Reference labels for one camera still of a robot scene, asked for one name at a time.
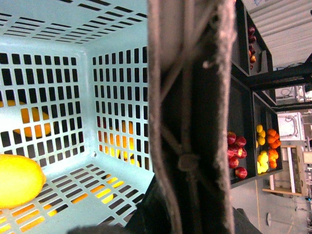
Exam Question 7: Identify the red apple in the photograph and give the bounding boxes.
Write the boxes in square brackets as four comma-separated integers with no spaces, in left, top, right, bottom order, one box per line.
[227,132,236,145]
[235,167,248,179]
[234,136,247,147]
[229,156,239,169]

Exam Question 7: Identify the light blue plastic basket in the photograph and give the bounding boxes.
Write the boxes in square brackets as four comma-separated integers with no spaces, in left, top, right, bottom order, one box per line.
[0,0,154,234]

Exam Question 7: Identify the yellow lemon pile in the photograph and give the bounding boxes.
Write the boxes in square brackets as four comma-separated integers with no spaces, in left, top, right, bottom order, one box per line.
[256,124,269,175]

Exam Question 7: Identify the brown basket handle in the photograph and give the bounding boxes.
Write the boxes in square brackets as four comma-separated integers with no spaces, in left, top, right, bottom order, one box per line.
[147,0,236,234]

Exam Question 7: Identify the orange fruit pile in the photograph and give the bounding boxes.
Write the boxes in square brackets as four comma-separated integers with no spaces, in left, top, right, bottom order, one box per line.
[267,129,281,169]

